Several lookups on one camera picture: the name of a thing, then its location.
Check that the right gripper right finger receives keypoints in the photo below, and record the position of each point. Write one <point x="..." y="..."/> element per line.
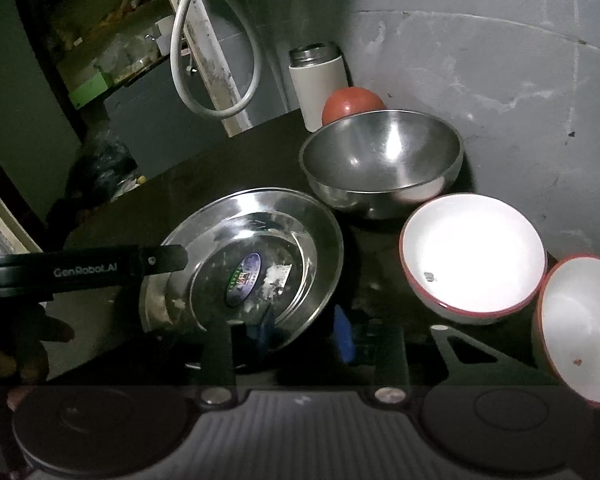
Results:
<point x="373" y="352"/>

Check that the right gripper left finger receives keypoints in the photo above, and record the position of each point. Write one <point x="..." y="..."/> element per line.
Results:
<point x="232" y="347"/>

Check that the steel plate with sticker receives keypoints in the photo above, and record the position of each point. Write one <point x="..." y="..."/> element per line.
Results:
<point x="267" y="258"/>

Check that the white bowl red rim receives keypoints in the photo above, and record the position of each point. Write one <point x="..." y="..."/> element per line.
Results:
<point x="566" y="325"/>
<point x="472" y="259"/>

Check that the deep steel mixing bowl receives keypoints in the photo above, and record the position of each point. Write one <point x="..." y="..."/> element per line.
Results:
<point x="382" y="162"/>

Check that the person's left hand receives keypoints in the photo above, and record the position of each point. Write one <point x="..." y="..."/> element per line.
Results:
<point x="23" y="358"/>

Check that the green box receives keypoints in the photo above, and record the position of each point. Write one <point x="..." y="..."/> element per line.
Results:
<point x="90" y="89"/>

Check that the dark grey cabinet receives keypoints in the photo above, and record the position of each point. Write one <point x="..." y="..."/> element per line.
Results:
<point x="158" y="129"/>

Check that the red ball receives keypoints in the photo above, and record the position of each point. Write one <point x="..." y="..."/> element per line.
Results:
<point x="349" y="101"/>

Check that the white thermos flask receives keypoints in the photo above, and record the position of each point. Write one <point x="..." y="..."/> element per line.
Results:
<point x="317" y="71"/>

